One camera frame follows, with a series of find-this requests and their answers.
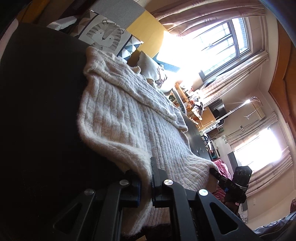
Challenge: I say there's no deer print pillow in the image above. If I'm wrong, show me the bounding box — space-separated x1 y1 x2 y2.
136 51 179 93

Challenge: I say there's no black television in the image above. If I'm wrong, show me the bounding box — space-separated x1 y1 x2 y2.
208 99 226 119

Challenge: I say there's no yellow blue grey sofa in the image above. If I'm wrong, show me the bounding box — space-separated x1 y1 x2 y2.
46 0 183 77

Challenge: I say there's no tiger print pillow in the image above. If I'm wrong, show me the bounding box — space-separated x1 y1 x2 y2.
69 11 144 58

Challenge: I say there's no chrome metal stand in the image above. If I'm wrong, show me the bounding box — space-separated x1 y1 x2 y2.
214 97 263 123

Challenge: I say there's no white air conditioner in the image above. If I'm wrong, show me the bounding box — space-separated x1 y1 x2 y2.
251 100 266 121

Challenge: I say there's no large barred window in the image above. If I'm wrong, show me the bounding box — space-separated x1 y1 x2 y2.
180 17 264 82

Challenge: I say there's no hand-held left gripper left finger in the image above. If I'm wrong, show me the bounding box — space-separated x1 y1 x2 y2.
53 170 142 241

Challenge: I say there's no wooden cabinet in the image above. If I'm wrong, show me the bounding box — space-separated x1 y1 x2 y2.
199 111 219 132

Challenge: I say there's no black gun-shaped tool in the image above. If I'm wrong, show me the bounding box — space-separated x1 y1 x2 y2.
195 102 205 121

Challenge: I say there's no small sliding window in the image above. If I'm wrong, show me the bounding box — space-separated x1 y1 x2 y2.
231 127 293 176

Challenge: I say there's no pink patterned curtain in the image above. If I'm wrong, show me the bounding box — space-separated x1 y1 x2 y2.
245 151 295 195
222 111 278 149
151 0 265 37
199 51 270 112

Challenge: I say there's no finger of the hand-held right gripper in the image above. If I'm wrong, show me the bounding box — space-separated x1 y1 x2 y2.
209 168 229 186

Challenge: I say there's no bed with red quilt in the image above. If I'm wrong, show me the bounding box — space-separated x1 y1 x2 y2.
211 160 233 197

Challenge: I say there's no wooden desk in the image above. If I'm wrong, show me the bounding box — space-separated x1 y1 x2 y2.
170 85 205 127

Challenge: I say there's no wooden wardrobe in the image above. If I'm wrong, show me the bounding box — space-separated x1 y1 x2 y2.
268 22 296 130

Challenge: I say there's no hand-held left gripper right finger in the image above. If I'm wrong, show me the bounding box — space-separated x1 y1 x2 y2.
150 157 263 241

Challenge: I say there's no white bedside cabinet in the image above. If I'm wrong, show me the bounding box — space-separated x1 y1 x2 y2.
213 136 229 160

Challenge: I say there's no cream knit sweater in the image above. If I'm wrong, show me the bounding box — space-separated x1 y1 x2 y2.
77 46 219 237

